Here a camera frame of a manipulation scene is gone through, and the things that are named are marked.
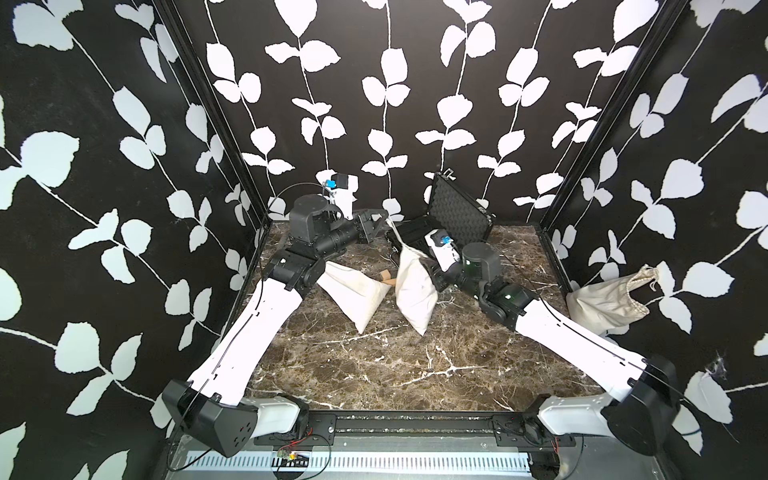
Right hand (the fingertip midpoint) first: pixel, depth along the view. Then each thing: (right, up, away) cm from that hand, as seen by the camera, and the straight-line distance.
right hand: (423, 250), depth 75 cm
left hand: (-9, +9, -11) cm, 17 cm away
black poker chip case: (+13, +15, +32) cm, 38 cm away
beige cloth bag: (+49, -15, +3) cm, 52 cm away
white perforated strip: (+8, -51, -5) cm, 52 cm away
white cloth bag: (-1, -13, +8) cm, 16 cm away
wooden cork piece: (-10, -9, +26) cm, 30 cm away
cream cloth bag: (-20, -13, +15) cm, 28 cm away
